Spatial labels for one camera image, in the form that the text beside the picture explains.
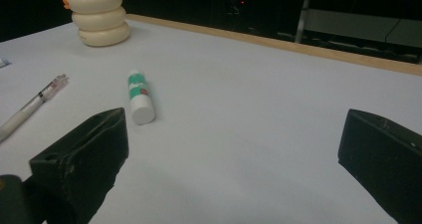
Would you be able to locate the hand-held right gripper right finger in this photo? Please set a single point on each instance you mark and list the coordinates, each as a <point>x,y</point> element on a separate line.
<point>384,164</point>

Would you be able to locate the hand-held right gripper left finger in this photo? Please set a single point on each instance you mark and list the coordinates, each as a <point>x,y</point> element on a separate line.
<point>83,164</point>

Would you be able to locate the white table cover sheet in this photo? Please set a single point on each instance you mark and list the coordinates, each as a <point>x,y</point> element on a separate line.
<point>232,117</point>

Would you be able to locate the cream ringed pen holder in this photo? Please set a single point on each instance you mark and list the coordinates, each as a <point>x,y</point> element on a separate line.
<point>99,18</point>

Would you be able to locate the green and white glue stick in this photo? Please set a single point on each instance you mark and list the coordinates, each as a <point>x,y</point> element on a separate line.
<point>141,101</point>

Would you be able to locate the white pen with clear end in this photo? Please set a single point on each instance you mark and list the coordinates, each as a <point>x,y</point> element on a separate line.
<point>26,112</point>

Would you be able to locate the dark equipment with red light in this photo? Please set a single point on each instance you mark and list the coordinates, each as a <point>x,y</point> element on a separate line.
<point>240,5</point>

